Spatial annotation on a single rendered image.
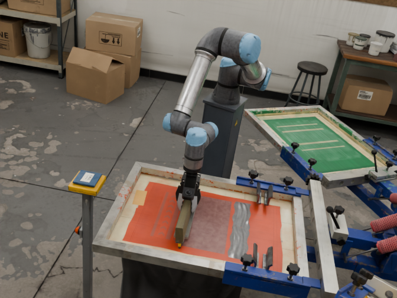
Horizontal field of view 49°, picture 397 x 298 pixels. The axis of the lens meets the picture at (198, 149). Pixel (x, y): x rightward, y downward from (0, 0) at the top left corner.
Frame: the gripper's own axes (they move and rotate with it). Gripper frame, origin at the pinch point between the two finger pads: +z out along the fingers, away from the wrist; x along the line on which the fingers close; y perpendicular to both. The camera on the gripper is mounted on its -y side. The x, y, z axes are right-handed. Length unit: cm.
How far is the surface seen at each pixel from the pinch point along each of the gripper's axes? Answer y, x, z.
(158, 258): -27.7, 5.4, 2.6
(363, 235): 1, -71, -3
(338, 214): 3, -60, -9
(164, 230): -9.1, 6.7, 5.0
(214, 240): -8.9, -13.5, 5.2
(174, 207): 6.4, 5.6, 4.5
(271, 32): 381, -41, 6
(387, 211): 38, -93, 7
